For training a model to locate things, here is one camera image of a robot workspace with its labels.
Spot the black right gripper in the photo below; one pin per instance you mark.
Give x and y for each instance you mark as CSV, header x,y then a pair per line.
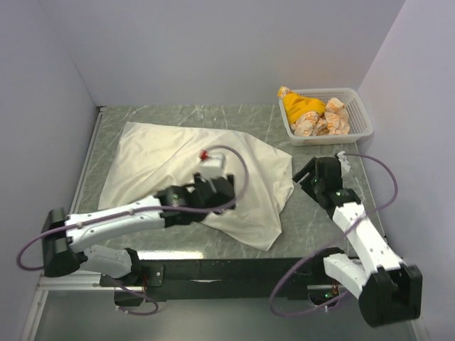
x,y
310,168

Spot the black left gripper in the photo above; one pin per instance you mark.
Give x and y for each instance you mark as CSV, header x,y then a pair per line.
x,y
200,180

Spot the cream satin pillowcase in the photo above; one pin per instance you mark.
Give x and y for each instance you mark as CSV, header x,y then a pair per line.
x,y
151,157

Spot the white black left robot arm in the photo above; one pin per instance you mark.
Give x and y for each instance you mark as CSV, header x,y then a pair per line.
x,y
73,242

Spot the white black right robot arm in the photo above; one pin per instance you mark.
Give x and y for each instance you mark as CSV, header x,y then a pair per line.
x,y
388,290

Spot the white orange patterned cloth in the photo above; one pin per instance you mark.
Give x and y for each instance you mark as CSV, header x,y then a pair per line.
x,y
334,121

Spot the white plastic basket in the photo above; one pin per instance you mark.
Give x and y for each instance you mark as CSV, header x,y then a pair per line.
x,y
358,119

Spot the yellow cloth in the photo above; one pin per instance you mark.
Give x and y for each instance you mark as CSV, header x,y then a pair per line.
x,y
296,105

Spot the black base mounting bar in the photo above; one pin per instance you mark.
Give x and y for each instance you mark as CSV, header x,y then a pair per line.
x,y
165,280

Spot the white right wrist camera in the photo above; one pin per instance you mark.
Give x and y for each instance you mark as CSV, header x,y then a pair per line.
x,y
344,162

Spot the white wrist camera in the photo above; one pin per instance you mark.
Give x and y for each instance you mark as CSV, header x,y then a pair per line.
x,y
211,164
344,162

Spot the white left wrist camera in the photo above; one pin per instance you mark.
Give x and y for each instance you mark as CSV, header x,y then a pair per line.
x,y
211,164

